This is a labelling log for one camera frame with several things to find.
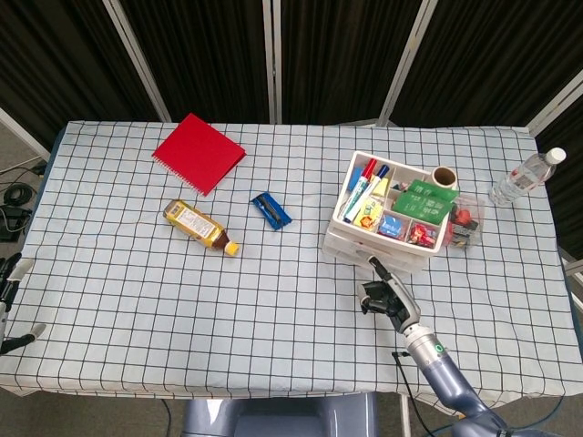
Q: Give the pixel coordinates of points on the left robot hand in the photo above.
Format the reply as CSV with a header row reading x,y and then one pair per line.
x,y
20,268

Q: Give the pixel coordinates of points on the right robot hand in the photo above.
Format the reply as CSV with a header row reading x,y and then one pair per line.
x,y
401,300

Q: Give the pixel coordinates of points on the white organizer box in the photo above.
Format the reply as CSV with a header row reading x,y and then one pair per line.
x,y
364,234

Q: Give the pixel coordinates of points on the clear plastic drawer with toys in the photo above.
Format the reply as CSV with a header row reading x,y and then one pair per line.
x,y
346,241

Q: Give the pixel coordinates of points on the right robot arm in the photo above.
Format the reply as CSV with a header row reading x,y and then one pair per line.
x,y
446,378

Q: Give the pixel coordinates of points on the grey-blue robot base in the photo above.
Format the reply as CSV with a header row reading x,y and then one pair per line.
x,y
282,419

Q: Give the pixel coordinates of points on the black power adapter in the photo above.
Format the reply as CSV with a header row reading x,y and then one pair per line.
x,y
11,223

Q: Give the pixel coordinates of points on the red candy packet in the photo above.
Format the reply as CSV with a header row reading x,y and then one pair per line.
x,y
421,235

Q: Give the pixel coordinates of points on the blue wrapped packet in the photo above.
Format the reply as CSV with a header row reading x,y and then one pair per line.
x,y
391,226

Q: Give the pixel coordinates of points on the yellow packet with lion sticker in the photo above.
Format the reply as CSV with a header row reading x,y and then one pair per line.
x,y
368,213

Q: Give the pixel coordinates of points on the clear container with red items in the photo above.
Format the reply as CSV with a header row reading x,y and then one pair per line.
x,y
464,223

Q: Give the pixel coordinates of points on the green tea packet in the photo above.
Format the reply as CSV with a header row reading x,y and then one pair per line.
x,y
423,202

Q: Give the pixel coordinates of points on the yellow sticky note pad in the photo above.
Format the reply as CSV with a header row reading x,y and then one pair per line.
x,y
383,187

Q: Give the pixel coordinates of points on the red-capped whiteboard marker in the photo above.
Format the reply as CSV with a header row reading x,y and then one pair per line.
x,y
360,191

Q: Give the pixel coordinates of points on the white table leg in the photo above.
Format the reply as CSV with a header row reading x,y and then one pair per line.
x,y
405,419

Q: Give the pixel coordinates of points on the checkered light blue tablecloth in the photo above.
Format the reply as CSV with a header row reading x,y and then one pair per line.
x,y
136,296

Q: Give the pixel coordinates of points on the brown cardboard tape core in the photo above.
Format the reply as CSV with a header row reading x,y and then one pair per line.
x,y
444,185

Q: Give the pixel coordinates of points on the blue-capped whiteboard marker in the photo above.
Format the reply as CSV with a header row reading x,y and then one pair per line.
x,y
381,171

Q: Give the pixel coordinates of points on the clear water bottle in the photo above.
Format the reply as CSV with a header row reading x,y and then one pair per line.
x,y
524,175

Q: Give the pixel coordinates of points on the yellow label tea bottle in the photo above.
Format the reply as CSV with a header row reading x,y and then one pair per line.
x,y
193,223

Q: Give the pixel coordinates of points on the red spiral notebook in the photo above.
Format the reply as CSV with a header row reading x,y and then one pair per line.
x,y
196,152

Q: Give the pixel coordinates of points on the black folding partition screen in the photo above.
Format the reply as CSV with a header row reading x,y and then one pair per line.
x,y
205,54

